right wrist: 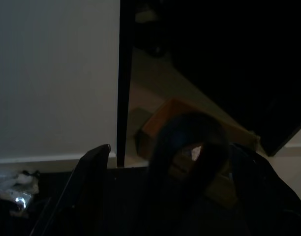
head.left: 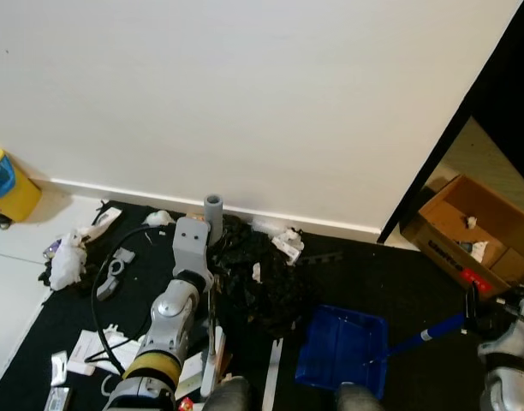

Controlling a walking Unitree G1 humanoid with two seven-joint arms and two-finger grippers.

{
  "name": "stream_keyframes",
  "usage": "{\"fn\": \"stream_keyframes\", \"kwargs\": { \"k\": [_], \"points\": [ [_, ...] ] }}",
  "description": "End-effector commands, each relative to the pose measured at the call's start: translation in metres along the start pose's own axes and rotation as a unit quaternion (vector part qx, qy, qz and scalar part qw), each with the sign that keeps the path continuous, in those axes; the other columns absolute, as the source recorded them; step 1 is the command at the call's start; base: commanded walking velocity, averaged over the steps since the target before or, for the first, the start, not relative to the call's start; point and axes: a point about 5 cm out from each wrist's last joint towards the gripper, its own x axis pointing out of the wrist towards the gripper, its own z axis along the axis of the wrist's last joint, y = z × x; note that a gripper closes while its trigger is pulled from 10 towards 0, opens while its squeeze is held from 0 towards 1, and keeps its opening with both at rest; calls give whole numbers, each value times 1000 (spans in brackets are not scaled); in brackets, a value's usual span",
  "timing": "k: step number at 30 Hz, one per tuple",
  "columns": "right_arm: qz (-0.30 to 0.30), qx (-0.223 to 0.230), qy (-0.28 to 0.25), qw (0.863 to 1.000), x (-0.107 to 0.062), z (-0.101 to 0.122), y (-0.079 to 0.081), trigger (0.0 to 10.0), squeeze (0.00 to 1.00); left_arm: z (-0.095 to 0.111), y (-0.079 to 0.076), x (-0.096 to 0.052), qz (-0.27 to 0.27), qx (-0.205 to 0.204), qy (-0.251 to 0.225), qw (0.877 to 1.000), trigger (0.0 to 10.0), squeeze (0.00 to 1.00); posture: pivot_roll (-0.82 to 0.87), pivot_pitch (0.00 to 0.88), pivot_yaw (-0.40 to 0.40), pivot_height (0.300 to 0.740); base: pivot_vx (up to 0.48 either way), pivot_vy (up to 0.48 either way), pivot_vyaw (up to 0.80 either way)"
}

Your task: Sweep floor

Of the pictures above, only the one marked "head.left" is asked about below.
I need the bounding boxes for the blue plastic dustpan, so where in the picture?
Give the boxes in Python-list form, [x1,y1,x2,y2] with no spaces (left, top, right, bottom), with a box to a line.
[295,305,468,400]

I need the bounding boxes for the white floor strip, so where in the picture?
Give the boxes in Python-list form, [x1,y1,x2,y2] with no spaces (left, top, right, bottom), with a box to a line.
[261,338,283,411]

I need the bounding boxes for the white printed paper scrap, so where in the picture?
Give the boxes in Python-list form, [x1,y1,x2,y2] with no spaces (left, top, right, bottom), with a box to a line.
[467,241,491,263]

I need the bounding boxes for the brown cardboard box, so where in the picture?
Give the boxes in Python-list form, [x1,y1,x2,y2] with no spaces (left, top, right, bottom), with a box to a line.
[401,174,524,297]

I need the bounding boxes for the grey robot right leg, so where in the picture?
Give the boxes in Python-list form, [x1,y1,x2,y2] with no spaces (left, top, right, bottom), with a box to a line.
[334,383,384,411]

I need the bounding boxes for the grey robot leg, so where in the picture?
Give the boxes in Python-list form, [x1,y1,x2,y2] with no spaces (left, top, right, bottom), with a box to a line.
[334,383,384,411]
[201,377,255,411]

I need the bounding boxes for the white printed wrapper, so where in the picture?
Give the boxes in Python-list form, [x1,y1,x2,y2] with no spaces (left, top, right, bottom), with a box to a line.
[271,227,307,263]

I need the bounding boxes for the black crumpled plastic bag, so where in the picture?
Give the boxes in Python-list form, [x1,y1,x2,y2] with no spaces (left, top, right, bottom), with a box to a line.
[209,214,319,340]

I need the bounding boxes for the grey robot left leg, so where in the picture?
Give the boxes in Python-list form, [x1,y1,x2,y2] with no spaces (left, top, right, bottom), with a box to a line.
[201,377,255,411]

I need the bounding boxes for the small white crumpled tissue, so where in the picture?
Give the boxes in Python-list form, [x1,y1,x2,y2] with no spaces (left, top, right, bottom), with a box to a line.
[146,210,175,229]

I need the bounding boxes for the white baseboard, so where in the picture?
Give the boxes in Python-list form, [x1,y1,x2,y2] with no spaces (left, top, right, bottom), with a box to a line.
[48,177,384,237]

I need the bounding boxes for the white flat packet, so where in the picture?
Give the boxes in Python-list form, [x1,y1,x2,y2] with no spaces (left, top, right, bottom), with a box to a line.
[81,207,124,242]

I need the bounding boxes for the white paper scraps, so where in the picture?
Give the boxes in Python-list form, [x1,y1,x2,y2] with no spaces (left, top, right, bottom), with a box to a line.
[65,325,145,378]

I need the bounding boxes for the large white crumpled tissue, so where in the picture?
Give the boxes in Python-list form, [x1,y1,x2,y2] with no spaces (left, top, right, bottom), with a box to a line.
[48,231,91,291]

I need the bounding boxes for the small silver foil packet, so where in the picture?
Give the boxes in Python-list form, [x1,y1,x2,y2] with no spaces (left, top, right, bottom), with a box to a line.
[49,350,71,387]

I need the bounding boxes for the yellow and blue toy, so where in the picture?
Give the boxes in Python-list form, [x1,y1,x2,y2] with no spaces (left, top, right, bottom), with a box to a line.
[0,146,43,230]

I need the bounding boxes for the black door frame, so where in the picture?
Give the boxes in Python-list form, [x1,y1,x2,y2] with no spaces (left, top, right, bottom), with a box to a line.
[378,0,524,246]

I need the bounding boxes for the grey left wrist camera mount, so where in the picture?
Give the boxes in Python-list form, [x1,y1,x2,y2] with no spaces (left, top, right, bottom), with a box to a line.
[172,217,214,276]

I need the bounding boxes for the grey plastic bracket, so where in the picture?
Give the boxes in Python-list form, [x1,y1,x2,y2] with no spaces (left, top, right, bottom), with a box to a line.
[95,248,137,301]

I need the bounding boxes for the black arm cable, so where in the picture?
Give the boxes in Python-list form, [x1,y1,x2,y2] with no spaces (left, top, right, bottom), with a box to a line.
[90,224,175,379]

